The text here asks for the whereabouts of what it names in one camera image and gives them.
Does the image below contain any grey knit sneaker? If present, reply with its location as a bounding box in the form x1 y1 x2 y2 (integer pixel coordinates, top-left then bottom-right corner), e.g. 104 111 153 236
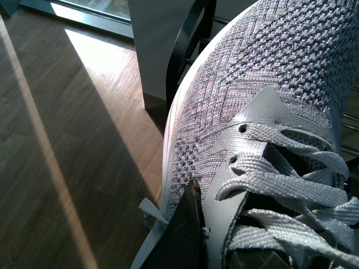
130 0 359 269

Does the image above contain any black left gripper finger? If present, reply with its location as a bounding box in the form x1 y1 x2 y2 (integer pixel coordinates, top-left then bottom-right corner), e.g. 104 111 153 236
140 179 205 268

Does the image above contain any black metal shoe rack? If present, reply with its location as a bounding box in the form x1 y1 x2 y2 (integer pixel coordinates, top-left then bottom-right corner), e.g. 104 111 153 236
163 1 358 195

